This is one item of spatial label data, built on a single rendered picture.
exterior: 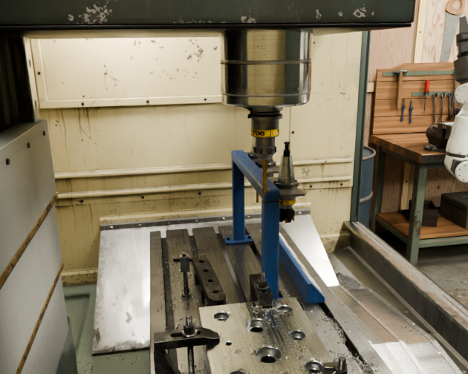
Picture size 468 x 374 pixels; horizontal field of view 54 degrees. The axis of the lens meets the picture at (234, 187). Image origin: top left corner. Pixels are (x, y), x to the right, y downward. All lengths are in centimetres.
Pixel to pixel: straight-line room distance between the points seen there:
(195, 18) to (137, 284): 123
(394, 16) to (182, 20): 32
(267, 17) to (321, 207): 144
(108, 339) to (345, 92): 130
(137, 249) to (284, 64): 125
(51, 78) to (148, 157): 45
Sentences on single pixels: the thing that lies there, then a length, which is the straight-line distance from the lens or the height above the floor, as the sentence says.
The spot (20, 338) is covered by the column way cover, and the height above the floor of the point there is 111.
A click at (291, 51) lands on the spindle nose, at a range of 76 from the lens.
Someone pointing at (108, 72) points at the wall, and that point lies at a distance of 181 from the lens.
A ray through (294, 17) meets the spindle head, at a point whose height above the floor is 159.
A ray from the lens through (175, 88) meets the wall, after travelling 181.
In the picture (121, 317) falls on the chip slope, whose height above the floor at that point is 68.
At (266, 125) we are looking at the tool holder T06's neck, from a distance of 81.
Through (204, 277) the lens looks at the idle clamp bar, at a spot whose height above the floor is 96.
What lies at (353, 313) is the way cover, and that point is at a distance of 156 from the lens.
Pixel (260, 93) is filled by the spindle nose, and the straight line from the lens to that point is 75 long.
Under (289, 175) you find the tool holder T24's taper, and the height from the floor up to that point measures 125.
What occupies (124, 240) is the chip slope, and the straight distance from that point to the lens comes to 189.
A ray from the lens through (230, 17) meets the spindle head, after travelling 69.
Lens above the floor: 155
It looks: 17 degrees down
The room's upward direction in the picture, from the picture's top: 1 degrees counter-clockwise
